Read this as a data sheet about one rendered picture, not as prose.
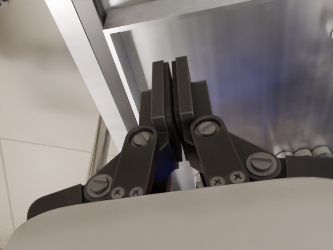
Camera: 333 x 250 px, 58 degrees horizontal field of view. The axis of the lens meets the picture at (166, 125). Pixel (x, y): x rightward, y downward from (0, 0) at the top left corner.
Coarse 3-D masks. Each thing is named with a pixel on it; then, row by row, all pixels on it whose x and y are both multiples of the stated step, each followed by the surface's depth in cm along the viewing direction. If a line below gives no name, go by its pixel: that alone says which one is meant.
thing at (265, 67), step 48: (192, 0) 24; (240, 0) 22; (288, 0) 25; (144, 48) 28; (192, 48) 28; (240, 48) 28; (288, 48) 29; (240, 96) 33; (288, 96) 33; (288, 144) 38
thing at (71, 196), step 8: (80, 184) 11; (56, 192) 11; (64, 192) 11; (72, 192) 11; (80, 192) 10; (40, 200) 11; (48, 200) 11; (56, 200) 10; (64, 200) 10; (72, 200) 10; (80, 200) 10; (32, 208) 10; (40, 208) 10; (48, 208) 10; (32, 216) 10
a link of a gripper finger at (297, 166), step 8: (280, 160) 10; (288, 160) 10; (296, 160) 10; (304, 160) 10; (312, 160) 10; (320, 160) 9; (328, 160) 9; (288, 168) 10; (296, 168) 9; (304, 168) 9; (312, 168) 9; (320, 168) 9; (328, 168) 9; (280, 176) 10; (288, 176) 9; (296, 176) 9; (304, 176) 9; (312, 176) 9; (320, 176) 9; (328, 176) 9
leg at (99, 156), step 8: (96, 128) 96; (104, 128) 95; (96, 136) 93; (104, 136) 92; (96, 144) 90; (104, 144) 90; (96, 152) 88; (104, 152) 88; (96, 160) 85; (104, 160) 87; (88, 168) 85; (96, 168) 84; (88, 176) 82
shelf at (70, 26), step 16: (48, 0) 25; (64, 0) 25; (112, 0) 25; (128, 0) 25; (144, 0) 25; (64, 16) 26; (64, 32) 27; (80, 32) 27; (80, 48) 28; (80, 64) 30; (96, 64) 30; (96, 80) 31; (96, 96) 33; (112, 112) 34; (112, 128) 36
